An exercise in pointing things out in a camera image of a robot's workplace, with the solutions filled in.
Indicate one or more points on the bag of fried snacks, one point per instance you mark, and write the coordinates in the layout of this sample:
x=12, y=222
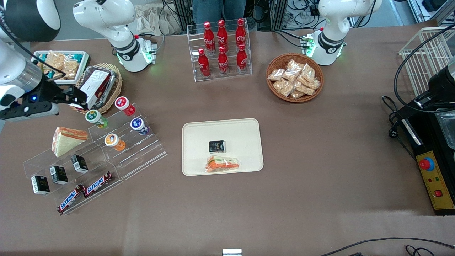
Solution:
x=53, y=60
x=70, y=68

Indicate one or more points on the round brown wicker basket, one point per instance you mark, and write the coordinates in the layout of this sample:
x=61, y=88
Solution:
x=295, y=100

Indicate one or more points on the clear plastic container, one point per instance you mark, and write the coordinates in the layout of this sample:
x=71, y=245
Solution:
x=448, y=128

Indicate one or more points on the white arm base connector box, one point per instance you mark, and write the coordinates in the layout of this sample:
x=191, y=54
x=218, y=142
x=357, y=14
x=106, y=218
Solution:
x=307, y=44
x=151, y=49

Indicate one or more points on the cream rectangular tray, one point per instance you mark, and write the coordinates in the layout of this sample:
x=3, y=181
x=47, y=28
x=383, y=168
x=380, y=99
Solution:
x=234, y=135

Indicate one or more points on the clear acrylic stepped gum stand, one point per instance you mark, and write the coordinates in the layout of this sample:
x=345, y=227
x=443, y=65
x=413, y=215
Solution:
x=142, y=156

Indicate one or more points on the clear acrylic bottle rack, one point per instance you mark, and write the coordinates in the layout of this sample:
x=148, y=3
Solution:
x=193, y=46

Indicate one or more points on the black sealing machine yellow panel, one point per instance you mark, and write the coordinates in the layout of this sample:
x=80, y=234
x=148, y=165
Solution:
x=435, y=177

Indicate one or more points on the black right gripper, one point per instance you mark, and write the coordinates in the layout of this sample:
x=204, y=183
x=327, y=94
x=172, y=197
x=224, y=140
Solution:
x=48, y=91

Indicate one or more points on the teal snack packet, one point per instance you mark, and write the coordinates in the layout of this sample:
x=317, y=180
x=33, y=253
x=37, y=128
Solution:
x=73, y=56

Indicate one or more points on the small white block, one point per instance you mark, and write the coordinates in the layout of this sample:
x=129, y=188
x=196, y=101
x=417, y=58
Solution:
x=231, y=252

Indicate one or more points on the red and white food box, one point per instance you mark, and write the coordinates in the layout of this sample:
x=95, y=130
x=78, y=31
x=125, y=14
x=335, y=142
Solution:
x=96, y=87

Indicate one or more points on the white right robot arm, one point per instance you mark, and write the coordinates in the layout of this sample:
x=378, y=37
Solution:
x=106, y=21

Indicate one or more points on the person in blue jeans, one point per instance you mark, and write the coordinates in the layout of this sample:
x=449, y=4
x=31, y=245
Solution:
x=213, y=9

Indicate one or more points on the green gum bottle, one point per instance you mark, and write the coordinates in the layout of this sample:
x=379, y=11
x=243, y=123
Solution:
x=96, y=119

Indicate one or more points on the Snickers chocolate bar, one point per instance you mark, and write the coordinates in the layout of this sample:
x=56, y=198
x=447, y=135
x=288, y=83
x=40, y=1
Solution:
x=70, y=200
x=98, y=184

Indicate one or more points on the blue gum bottle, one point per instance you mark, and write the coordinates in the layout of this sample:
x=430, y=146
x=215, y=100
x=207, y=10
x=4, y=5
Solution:
x=139, y=126

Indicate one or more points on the red cola bottle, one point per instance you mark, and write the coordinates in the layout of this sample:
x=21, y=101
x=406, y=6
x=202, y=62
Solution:
x=240, y=33
x=209, y=37
x=242, y=58
x=222, y=35
x=203, y=64
x=223, y=61

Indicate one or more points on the black plastic food container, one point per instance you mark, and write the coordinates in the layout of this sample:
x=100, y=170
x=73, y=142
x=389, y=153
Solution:
x=114, y=79

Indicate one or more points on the red gum bottle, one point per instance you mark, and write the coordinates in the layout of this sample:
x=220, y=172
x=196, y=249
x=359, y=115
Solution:
x=124, y=105

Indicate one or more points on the small black snack box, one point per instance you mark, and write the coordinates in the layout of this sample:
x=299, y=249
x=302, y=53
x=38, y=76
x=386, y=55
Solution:
x=58, y=174
x=217, y=146
x=79, y=163
x=40, y=185

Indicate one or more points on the orange gum bottle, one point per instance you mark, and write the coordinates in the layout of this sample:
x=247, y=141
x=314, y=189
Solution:
x=114, y=141

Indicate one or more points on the black round device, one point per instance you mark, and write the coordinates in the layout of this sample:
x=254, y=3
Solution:
x=442, y=80

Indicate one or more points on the triangular white bread sandwich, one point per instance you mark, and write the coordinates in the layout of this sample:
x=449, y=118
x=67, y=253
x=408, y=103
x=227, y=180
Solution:
x=67, y=140

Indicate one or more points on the oval light wicker basket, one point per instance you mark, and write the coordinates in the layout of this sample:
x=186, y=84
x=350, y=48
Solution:
x=113, y=92

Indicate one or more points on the clear packet of brown snacks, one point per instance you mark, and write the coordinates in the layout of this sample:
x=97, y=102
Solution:
x=305, y=89
x=292, y=69
x=276, y=74
x=297, y=94
x=308, y=73
x=314, y=84
x=284, y=87

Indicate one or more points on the clear acrylic stepped snack stand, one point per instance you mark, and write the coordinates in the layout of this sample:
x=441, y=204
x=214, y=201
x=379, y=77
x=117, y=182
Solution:
x=96, y=161

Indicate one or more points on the plastic wrapped orange sandwich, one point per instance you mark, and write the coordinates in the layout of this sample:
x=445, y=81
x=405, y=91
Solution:
x=222, y=164

